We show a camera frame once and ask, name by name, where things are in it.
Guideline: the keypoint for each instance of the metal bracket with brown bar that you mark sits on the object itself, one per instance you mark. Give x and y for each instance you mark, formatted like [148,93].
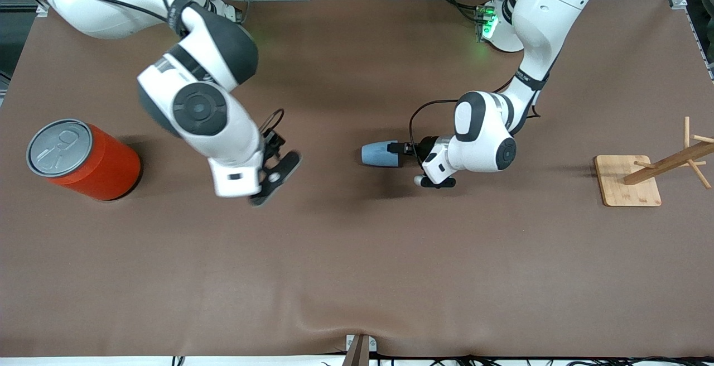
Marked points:
[360,349]

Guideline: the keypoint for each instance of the brown table mat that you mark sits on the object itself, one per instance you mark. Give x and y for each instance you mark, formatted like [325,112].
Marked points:
[357,271]

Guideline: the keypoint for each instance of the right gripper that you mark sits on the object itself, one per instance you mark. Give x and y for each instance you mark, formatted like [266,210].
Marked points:
[271,145]

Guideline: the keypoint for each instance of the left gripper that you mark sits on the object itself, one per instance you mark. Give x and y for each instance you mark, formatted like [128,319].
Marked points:
[427,147]

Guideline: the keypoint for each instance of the orange canister with grey lid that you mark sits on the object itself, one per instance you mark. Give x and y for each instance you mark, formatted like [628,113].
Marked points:
[100,168]

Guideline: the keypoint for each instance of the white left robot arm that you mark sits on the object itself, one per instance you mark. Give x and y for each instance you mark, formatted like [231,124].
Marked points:
[482,137]

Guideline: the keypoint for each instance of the wooden mug tree stand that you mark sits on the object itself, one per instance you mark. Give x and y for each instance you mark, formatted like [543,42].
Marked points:
[627,184]

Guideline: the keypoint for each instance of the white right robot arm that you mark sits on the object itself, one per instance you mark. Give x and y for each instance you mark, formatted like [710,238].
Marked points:
[201,109]

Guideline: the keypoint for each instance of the light blue cup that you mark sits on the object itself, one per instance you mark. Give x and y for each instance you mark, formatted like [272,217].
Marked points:
[376,154]

